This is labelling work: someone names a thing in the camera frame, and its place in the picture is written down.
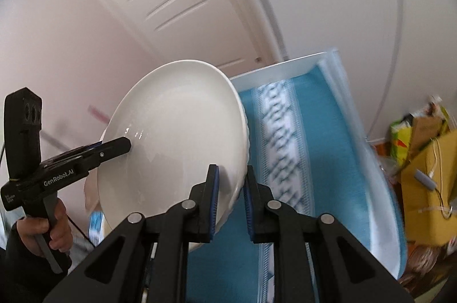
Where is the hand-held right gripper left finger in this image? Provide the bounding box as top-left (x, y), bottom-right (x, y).
top-left (43, 164), bottom-right (220, 303)

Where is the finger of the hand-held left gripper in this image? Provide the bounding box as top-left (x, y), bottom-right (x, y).
top-left (81, 136), bottom-right (132, 170)
top-left (45, 143), bottom-right (106, 164)

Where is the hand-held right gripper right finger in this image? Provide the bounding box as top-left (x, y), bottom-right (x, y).
top-left (243, 165), bottom-right (416, 303)

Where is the white ribbed plate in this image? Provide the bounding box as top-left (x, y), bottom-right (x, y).
top-left (97, 59), bottom-right (250, 254)

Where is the person's left forearm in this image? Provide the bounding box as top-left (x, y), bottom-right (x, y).
top-left (0, 222), bottom-right (58, 303)

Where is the person's left hand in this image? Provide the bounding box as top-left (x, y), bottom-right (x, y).
top-left (12, 198), bottom-right (74, 258)

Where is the pink stick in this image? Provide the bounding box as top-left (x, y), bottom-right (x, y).
top-left (88, 105), bottom-right (109, 122)

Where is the red blue snack packet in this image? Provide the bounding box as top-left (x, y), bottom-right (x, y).
top-left (89, 209), bottom-right (105, 244)

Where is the blue patterned table cloth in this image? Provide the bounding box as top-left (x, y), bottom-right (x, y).
top-left (186, 56), bottom-right (408, 303)

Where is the yellow green bag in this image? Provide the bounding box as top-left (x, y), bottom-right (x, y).
top-left (389, 103), bottom-right (451, 170)

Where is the grey small device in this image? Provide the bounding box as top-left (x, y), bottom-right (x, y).
top-left (413, 170), bottom-right (438, 192)

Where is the cardboard box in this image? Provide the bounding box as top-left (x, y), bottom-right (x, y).
top-left (400, 129), bottom-right (457, 248)

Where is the brown woven basket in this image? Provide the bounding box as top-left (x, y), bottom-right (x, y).
top-left (399, 242), bottom-right (457, 293)

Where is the white cable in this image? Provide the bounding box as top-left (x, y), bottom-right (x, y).
top-left (428, 136), bottom-right (456, 220)

